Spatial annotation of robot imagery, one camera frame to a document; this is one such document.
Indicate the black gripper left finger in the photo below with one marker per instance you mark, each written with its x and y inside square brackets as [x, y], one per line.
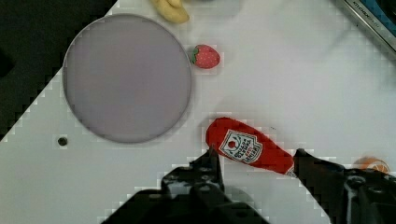
[201, 177]

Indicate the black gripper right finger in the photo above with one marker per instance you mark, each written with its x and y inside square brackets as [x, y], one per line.
[348, 196]

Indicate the red plush ketchup bottle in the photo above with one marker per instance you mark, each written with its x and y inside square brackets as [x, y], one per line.
[237, 141]

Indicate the orange slice toy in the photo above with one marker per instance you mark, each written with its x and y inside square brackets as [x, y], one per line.
[372, 163]

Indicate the red toy strawberry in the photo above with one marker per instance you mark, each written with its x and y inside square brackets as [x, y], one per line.
[205, 57]

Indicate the grey round plate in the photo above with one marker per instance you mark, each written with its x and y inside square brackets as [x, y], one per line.
[127, 79]

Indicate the yellow toy banana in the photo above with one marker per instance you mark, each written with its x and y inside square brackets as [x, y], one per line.
[171, 10]

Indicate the silver toaster oven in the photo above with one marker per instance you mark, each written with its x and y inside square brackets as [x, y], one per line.
[376, 17]

